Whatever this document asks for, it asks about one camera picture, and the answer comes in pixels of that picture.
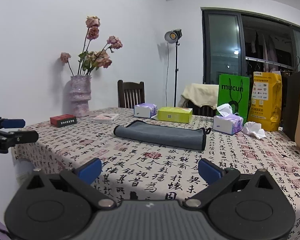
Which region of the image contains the grey microfibre towel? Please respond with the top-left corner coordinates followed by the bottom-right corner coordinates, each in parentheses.
top-left (113, 120), bottom-right (211, 151)

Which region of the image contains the calligraphy print tablecloth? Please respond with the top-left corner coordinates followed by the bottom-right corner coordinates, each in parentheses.
top-left (12, 108), bottom-right (300, 239)

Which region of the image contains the red and black box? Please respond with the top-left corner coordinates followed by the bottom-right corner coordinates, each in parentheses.
top-left (50, 114), bottom-right (77, 128)

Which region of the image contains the purple tissue pack near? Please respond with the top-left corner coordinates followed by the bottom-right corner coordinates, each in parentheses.
top-left (213, 103), bottom-right (244, 135)

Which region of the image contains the purple tissue pack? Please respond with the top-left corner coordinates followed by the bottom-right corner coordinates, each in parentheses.
top-left (213, 103), bottom-right (244, 135)
top-left (134, 103), bottom-right (158, 119)

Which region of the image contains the white flat box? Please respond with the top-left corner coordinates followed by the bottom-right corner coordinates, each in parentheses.
top-left (93, 113), bottom-right (119, 124)

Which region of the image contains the crumpled white tissue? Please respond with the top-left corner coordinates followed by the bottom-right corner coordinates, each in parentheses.
top-left (242, 121), bottom-right (266, 140)

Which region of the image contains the dark chair under cloth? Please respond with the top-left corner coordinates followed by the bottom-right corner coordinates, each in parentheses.
top-left (186, 101), bottom-right (217, 117)

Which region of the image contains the lime green tissue box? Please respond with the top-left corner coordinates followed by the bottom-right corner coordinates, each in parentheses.
top-left (152, 107), bottom-right (193, 124)

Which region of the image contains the pink speckled ceramic vase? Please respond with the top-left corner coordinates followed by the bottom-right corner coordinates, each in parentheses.
top-left (69, 75), bottom-right (91, 117)

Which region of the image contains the cream cloth on chair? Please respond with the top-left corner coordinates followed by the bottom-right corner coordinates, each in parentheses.
top-left (178, 83), bottom-right (219, 110)

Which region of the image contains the purple tissue pack far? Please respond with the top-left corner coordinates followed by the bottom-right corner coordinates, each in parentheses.
top-left (134, 103), bottom-right (158, 119)

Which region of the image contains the yellow paper delivery bag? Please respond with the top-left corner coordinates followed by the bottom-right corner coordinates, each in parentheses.
top-left (248, 72), bottom-right (282, 132)

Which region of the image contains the green mucun paper bag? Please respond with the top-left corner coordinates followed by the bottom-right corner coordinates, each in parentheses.
top-left (217, 74), bottom-right (250, 122)

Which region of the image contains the dark wooden chair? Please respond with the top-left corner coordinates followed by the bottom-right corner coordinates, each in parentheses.
top-left (117, 80), bottom-right (145, 109)

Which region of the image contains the dried pink rose bouquet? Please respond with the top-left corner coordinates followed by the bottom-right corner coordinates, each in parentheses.
top-left (59, 15), bottom-right (124, 77)

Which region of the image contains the black paper bag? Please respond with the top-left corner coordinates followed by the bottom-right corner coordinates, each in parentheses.
top-left (283, 71), bottom-right (300, 141)

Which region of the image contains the dark framed sliding window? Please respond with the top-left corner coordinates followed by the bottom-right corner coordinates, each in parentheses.
top-left (201, 6), bottom-right (300, 85)

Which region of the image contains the studio light on stand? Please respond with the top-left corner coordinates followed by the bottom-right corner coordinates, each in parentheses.
top-left (164, 29), bottom-right (183, 107)

